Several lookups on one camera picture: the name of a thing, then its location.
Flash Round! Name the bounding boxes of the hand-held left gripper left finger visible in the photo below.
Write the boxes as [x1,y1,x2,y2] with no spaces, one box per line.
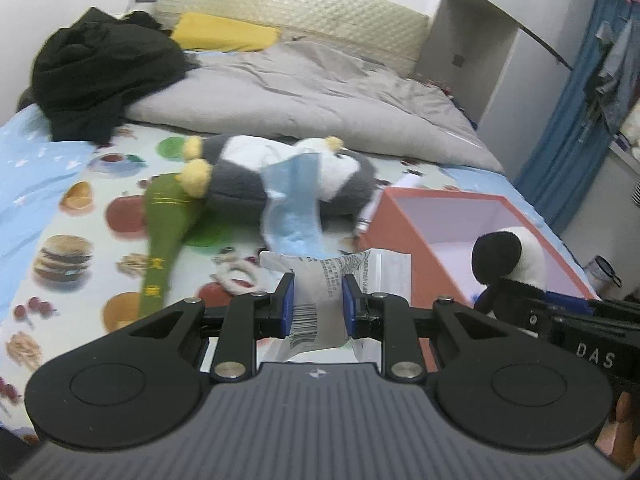
[127,270,296,382]

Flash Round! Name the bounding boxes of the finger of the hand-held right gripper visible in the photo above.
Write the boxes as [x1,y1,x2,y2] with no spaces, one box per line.
[542,292,603,312]

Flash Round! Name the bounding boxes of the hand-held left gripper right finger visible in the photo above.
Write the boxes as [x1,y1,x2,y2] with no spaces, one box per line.
[342,274,507,381]

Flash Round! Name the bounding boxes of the blue and white plastic packet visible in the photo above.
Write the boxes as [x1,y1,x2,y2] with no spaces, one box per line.
[259,249,414,364]

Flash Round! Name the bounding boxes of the small panda plush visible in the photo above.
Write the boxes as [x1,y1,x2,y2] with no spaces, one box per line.
[471,227,549,322]

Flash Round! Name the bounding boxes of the orange cardboard box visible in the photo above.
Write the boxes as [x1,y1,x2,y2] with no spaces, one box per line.
[357,187,602,362]

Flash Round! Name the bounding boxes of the person's right hand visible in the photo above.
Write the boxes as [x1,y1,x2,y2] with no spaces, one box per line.
[612,391,640,467]

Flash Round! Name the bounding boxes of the clear glass jar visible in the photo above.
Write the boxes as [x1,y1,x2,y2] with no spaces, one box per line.
[582,255,624,289]

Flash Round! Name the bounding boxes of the grey white penguin plush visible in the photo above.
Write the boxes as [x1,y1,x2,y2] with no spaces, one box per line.
[180,135,379,222]

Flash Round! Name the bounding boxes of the blue curtain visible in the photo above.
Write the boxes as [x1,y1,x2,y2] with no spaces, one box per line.
[515,0,640,235]

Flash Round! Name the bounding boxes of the green fabric pouch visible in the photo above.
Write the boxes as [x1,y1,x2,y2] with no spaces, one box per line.
[139,172,207,314]

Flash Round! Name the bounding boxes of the grey duvet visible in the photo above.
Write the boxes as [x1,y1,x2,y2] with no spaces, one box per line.
[122,40,506,177]

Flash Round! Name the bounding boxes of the hanging denim clothes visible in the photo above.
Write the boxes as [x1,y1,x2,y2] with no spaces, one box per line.
[582,20,640,135]

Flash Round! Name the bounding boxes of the row of small bottles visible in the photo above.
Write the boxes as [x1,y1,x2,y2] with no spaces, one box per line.
[422,77,454,99]

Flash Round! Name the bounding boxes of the white wardrobe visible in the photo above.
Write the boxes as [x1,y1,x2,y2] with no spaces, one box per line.
[415,0,602,132]

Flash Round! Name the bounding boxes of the yellow pillow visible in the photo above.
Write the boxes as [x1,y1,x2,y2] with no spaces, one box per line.
[171,12,280,54]

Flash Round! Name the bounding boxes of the food print bed sheet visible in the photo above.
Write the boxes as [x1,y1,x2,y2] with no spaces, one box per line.
[0,105,567,443]

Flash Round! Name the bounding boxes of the black clothes pile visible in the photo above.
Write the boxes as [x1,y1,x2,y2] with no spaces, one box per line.
[31,7,202,146]

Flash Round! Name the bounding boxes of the cream quilted headboard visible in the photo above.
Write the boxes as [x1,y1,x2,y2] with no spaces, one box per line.
[156,0,431,79]

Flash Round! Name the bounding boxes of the dark cloth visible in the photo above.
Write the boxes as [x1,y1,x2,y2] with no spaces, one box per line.
[120,10,164,32]

